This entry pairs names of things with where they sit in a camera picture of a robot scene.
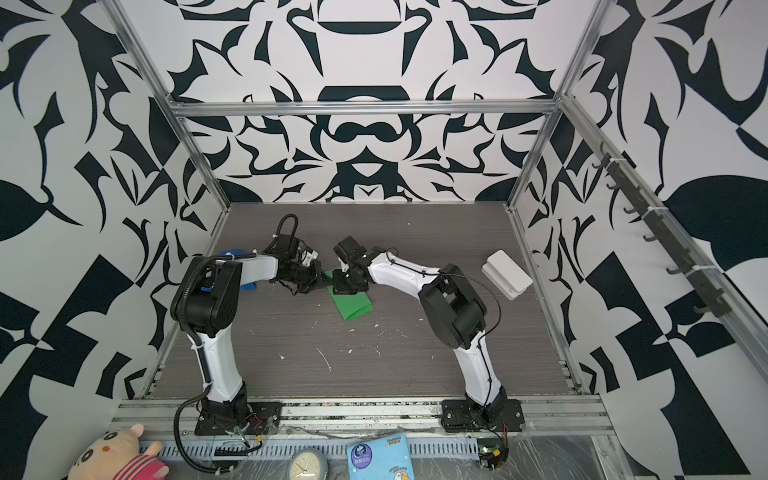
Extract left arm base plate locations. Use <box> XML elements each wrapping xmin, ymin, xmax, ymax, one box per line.
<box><xmin>194</xmin><ymin>399</ymin><xmax>283</xmax><ymax>436</ymax></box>

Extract green square paper sheet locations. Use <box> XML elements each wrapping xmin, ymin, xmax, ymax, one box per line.
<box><xmin>327</xmin><ymin>285</ymin><xmax>373</xmax><ymax>321</ymax></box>

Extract plush toy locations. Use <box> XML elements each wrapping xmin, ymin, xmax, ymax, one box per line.
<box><xmin>68</xmin><ymin>424</ymin><xmax>170</xmax><ymax>480</ymax></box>

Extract white cable duct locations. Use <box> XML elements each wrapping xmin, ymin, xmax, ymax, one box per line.
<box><xmin>139</xmin><ymin>436</ymin><xmax>481</xmax><ymax>462</ymax></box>

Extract blue cloth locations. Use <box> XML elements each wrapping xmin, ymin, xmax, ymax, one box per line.
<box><xmin>215</xmin><ymin>250</ymin><xmax>259</xmax><ymax>293</ymax></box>

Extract black hook rail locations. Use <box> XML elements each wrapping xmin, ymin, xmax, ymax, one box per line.
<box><xmin>593</xmin><ymin>144</ymin><xmax>733</xmax><ymax>318</ymax></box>

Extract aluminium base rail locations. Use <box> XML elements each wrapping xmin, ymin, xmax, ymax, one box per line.
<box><xmin>109</xmin><ymin>395</ymin><xmax>614</xmax><ymax>439</ymax></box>

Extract blue booklet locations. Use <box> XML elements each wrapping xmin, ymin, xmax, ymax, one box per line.
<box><xmin>346</xmin><ymin>433</ymin><xmax>415</xmax><ymax>480</ymax></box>

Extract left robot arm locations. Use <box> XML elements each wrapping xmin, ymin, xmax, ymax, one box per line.
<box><xmin>170</xmin><ymin>236</ymin><xmax>332</xmax><ymax>424</ymax></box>

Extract small electronics board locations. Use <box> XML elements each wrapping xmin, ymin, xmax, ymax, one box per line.
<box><xmin>477</xmin><ymin>438</ymin><xmax>509</xmax><ymax>470</ymax></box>

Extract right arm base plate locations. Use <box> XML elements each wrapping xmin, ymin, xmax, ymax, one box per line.
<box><xmin>440</xmin><ymin>397</ymin><xmax>525</xmax><ymax>433</ymax></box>

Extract round clock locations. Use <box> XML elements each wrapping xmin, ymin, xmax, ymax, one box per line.
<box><xmin>287</xmin><ymin>448</ymin><xmax>328</xmax><ymax>480</ymax></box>

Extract black corrugated cable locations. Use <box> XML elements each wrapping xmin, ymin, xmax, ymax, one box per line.
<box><xmin>172</xmin><ymin>213</ymin><xmax>301</xmax><ymax>475</ymax></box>

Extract white box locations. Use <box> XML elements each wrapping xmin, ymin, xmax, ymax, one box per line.
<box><xmin>481</xmin><ymin>250</ymin><xmax>533</xmax><ymax>300</ymax></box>

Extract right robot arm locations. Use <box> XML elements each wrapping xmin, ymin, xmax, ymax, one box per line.
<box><xmin>333</xmin><ymin>236</ymin><xmax>507</xmax><ymax>422</ymax></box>

